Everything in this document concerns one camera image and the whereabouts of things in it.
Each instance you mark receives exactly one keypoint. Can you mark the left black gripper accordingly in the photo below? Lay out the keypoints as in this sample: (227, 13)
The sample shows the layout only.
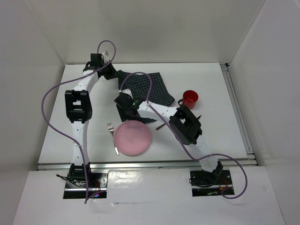
(112, 74)

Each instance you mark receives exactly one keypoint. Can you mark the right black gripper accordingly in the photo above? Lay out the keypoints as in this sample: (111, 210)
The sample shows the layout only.
(123, 115)

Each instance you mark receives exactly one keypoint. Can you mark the dark checkered cloth napkin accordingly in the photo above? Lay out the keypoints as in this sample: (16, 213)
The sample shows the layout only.
(146, 87)

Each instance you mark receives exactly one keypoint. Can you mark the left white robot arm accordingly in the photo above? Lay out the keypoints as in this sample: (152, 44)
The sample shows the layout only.
(79, 112)

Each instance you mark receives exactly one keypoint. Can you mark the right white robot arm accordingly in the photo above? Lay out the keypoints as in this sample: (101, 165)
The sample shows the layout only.
(185, 126)

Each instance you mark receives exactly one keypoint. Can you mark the silver fork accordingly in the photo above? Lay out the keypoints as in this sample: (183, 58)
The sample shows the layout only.
(111, 131)

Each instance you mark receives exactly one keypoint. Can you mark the pink plate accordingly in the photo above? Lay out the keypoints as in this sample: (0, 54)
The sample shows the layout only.
(132, 137)

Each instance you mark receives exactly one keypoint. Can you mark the red mug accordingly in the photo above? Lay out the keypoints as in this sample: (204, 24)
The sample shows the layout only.
(189, 99)

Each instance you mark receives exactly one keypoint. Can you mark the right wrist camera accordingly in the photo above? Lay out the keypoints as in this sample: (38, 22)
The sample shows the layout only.
(124, 99)

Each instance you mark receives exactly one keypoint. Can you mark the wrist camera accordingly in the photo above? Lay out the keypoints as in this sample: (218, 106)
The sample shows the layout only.
(98, 60)
(124, 99)

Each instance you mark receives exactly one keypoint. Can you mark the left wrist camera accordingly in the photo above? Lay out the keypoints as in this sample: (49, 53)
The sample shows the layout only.
(98, 60)

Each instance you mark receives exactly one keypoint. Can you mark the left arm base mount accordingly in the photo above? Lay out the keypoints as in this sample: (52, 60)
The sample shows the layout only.
(76, 189)

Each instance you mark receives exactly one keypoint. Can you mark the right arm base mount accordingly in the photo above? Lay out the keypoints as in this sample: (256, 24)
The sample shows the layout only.
(203, 186)

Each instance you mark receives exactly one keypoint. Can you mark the front aluminium rail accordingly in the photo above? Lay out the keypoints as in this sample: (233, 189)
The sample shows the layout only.
(141, 165)

